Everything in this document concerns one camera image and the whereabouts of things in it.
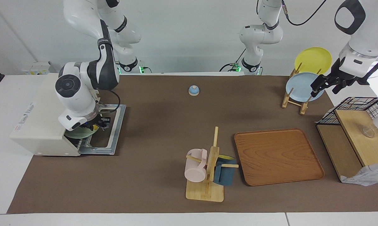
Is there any oven door with glass window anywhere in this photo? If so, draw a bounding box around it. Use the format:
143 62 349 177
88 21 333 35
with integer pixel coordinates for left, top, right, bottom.
78 104 127 155

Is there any pale green plate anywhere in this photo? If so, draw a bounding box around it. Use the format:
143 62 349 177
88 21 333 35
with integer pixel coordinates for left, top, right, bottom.
64 125 100 139

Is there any white toaster oven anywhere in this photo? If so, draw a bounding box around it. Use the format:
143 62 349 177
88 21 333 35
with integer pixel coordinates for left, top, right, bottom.
10 73 83 157

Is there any light blue plate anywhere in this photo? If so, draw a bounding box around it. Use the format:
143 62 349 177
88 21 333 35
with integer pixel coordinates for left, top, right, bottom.
286 73 325 102

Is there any yellow plate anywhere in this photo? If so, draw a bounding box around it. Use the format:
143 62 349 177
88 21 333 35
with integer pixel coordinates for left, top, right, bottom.
294 47 332 75

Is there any wooden plate rack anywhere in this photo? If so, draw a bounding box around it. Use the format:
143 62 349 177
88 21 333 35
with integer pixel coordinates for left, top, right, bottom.
282 63 323 115

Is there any clear glass cup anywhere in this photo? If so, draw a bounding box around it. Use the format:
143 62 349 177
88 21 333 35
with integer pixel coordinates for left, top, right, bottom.
361 125 375 138

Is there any brown table mat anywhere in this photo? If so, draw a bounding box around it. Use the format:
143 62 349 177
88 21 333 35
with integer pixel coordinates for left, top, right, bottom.
7 75 378 214

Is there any brown wooden tray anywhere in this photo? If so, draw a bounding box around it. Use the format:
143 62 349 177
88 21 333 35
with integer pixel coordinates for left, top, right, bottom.
234 128 325 186

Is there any white foam wrap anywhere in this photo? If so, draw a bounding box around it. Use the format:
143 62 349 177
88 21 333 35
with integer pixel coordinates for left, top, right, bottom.
340 161 378 186

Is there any pink mug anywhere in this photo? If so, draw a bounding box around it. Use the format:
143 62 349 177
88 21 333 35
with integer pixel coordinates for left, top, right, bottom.
185 149 208 183

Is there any wooden mug tree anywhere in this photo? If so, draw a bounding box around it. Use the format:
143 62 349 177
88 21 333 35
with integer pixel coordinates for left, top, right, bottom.
186 126 240 202

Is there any dark blue mug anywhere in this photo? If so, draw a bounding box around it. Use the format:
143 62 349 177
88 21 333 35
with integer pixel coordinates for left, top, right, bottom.
213 154 238 186

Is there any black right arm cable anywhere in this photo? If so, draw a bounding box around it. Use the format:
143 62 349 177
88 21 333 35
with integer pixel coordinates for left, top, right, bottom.
97 90 121 114

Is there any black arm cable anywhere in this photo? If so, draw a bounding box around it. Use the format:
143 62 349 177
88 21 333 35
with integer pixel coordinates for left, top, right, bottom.
281 0 328 26
97 90 121 114

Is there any wooden shelf with wire basket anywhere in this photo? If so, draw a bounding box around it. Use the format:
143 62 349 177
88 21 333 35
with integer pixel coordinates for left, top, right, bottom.
316 97 378 186

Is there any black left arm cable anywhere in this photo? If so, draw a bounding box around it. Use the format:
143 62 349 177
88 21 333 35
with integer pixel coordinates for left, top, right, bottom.
281 0 328 26

